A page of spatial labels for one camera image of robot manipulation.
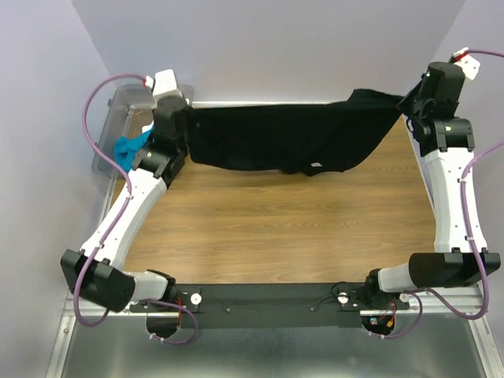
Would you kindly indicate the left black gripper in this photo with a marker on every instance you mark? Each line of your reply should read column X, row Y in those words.
column 179, row 96

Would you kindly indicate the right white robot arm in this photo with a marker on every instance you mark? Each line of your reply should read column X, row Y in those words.
column 446, row 143

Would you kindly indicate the clear plastic storage bin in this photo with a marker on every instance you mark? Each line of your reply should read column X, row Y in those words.
column 128, row 100

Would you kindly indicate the black t shirt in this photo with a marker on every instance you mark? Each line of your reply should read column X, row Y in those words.
column 308, row 139

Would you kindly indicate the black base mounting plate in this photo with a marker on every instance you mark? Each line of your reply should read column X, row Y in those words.
column 274, row 305

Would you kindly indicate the teal t shirt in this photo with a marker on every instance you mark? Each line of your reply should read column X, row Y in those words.
column 125, row 150

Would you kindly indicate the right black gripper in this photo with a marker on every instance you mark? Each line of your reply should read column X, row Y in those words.
column 405, row 104

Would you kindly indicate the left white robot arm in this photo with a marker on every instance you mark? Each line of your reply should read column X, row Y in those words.
column 95, row 272

